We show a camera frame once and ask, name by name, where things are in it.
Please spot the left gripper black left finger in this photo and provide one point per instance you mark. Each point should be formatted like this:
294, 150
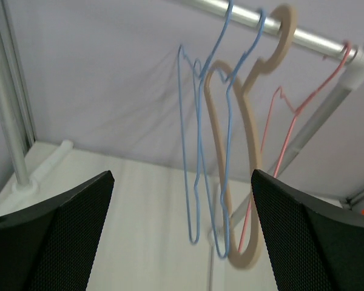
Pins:
52, 245

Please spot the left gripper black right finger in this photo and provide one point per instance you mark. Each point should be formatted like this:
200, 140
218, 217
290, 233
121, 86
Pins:
312, 244

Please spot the pink wire hanger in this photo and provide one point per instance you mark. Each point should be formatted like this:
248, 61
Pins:
251, 236

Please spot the light blue wire hanger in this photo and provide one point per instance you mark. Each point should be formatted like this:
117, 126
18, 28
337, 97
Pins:
229, 78

